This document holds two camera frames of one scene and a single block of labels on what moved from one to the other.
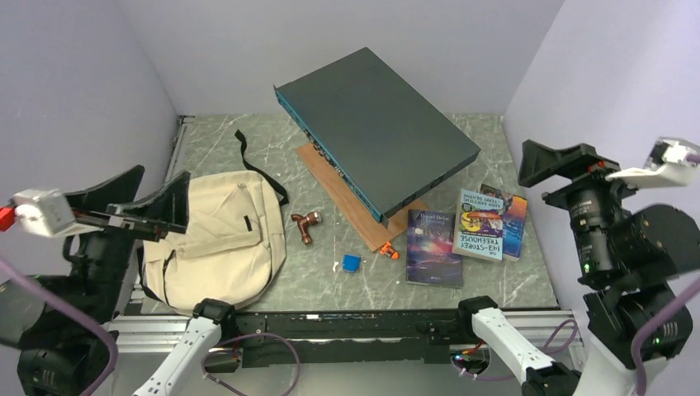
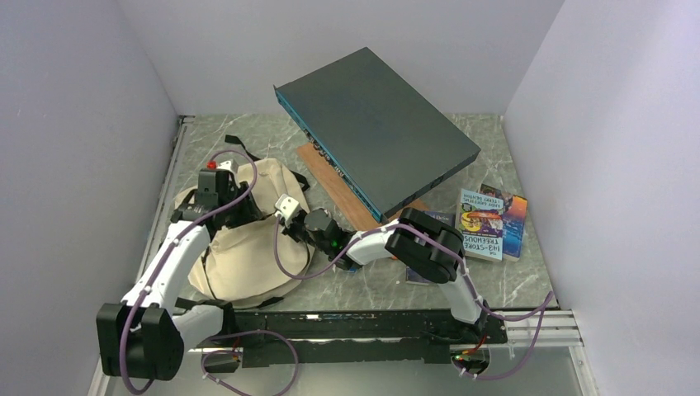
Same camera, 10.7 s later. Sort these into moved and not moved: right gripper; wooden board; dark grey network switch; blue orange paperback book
Moved: right gripper
Not moved: dark grey network switch; blue orange paperback book; wooden board
